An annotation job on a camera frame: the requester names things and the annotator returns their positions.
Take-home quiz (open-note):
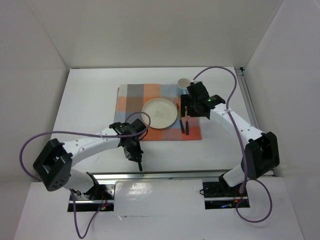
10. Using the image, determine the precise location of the aluminium right side rail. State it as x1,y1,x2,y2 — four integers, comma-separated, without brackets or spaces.
234,67,260,129

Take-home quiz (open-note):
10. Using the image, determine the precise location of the cream round plate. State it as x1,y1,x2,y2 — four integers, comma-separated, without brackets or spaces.
141,98,178,129

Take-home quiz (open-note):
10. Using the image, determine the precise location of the light blue mug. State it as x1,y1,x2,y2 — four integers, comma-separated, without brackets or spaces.
177,78,191,90

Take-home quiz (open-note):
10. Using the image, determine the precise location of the gold fork green handle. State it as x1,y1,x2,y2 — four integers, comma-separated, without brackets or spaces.
138,161,143,172

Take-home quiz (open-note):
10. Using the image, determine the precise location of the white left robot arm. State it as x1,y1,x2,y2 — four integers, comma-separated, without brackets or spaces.
33,119,147,200

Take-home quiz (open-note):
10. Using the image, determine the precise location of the gold knife green handle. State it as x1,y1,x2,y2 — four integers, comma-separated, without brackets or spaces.
176,102,185,134

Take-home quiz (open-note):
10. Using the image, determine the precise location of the gold spoon green handle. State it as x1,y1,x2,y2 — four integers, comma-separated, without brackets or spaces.
184,106,190,136

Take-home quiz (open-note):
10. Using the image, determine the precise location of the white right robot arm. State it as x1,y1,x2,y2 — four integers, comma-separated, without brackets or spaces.
180,78,280,196

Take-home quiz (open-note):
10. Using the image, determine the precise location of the aluminium rail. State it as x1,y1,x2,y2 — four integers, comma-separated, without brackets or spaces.
234,67,260,129
92,169,227,183

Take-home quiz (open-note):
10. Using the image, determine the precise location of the aluminium front rail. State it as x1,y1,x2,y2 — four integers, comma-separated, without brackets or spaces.
92,169,227,183

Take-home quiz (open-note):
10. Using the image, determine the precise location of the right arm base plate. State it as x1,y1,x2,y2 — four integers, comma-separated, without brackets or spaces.
199,182,250,210

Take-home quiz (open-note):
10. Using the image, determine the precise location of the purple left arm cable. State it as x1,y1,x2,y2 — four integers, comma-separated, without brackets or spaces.
19,111,152,239

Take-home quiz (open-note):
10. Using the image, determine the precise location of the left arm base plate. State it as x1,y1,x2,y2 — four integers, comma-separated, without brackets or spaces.
67,183,115,213

